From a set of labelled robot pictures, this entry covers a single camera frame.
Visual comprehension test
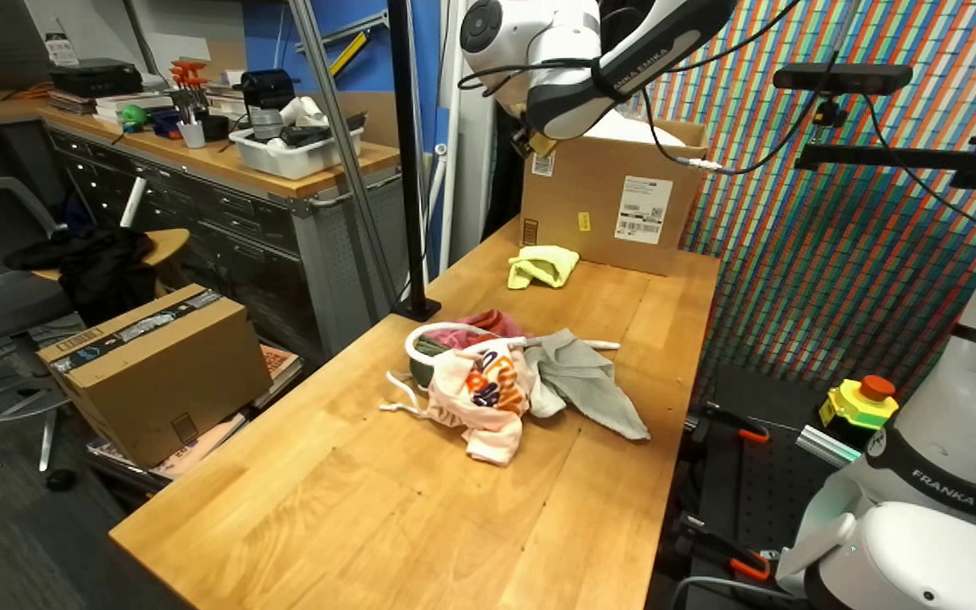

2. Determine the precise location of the cardboard box with black strip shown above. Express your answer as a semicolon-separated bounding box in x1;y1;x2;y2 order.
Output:
35;280;273;472

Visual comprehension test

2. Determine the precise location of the orange toy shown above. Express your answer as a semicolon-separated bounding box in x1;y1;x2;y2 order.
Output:
164;56;209;93

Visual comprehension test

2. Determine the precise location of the orange clamp handle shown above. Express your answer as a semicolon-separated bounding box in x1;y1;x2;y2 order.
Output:
724;553;780;589
730;419;776;448

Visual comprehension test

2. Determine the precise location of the silver slanted pole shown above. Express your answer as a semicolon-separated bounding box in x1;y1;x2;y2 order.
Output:
283;0;396;325

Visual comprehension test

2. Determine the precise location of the white plastic bag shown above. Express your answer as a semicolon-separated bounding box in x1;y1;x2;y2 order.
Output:
576;103;686;150

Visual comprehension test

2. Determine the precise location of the yellow red emergency stop button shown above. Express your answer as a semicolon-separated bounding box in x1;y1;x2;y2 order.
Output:
816;368;904;437

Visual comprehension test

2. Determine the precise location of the orange-red cloth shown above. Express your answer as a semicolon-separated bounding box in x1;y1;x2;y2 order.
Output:
463;309;529;342

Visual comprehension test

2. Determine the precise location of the cardboard box with white label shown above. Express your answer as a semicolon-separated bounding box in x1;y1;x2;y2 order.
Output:
514;107;715;277

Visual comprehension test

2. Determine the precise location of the white plastic bin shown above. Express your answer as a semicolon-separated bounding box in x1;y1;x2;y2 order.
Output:
228;117;366;184

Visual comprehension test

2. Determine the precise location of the peach shirt with orange print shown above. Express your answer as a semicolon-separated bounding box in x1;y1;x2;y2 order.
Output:
396;336;535;466

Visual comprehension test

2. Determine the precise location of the yellow level tool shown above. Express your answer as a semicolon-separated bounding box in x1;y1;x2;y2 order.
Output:
325;30;371;81

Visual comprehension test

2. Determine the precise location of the yellow-green cloth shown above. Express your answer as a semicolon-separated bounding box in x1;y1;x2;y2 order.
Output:
503;241;582;295

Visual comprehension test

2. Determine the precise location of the black upright pole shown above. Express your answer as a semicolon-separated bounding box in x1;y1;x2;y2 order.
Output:
387;0;445;323

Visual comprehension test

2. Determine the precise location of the pink cloth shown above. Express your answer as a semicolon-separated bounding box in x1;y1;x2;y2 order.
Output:
424;325;499;356

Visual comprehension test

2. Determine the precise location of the black bag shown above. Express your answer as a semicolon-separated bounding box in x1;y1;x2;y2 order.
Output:
4;223;158;331

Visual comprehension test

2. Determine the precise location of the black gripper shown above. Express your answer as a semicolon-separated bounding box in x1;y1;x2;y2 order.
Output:
507;101;538;154

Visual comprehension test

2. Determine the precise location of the black container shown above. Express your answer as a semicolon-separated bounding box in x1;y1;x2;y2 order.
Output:
238;67;297;116

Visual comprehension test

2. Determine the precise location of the green object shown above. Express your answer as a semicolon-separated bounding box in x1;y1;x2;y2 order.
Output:
111;101;154;134

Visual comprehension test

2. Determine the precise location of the light grey cloth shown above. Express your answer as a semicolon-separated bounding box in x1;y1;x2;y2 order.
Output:
526;328;654;442

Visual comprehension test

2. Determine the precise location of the thick white rope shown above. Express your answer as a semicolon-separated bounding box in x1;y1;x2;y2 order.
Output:
403;317;624;387

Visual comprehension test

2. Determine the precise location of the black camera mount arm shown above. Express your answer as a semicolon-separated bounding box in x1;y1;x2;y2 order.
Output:
793;93;976;196

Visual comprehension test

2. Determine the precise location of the wooden top workbench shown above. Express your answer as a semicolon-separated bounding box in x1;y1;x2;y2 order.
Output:
0;85;411;366

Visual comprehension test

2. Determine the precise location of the thin white cord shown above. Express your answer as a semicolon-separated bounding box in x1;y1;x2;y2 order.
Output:
380;368;433;419

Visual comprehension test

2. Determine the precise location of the black flat device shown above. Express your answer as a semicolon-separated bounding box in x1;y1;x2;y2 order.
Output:
47;61;145;101

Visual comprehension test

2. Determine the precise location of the black bar camera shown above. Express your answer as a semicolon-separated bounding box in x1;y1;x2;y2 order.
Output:
771;61;913;97

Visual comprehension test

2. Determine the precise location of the round wooden stool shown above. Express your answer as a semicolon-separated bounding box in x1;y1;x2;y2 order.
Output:
140;227;192;272

